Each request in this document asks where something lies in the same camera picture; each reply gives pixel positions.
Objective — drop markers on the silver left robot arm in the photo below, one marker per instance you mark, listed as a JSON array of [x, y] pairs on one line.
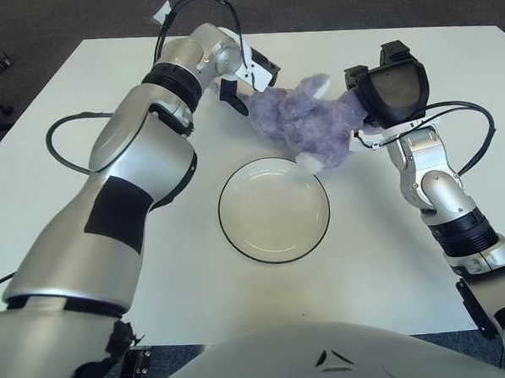
[[129, 182]]

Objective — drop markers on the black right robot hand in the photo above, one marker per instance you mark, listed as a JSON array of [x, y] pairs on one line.
[[395, 92]]

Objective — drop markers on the silver robot torso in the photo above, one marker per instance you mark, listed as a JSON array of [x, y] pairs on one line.
[[329, 358]]

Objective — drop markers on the black metal bracket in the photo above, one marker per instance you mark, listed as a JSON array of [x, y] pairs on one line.
[[137, 368]]

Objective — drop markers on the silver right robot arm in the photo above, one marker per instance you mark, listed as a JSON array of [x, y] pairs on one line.
[[439, 187]]

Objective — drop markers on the white plate black rim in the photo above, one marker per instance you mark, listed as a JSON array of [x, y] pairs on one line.
[[275, 213]]

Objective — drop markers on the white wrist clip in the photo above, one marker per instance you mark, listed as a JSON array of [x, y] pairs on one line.
[[255, 76], [375, 140]]

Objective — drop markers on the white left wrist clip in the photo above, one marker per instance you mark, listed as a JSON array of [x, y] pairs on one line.
[[255, 76]]

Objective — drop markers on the purple plush rabbit doll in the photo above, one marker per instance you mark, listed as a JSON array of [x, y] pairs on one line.
[[308, 122]]

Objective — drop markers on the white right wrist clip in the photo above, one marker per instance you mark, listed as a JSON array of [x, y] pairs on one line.
[[375, 140]]

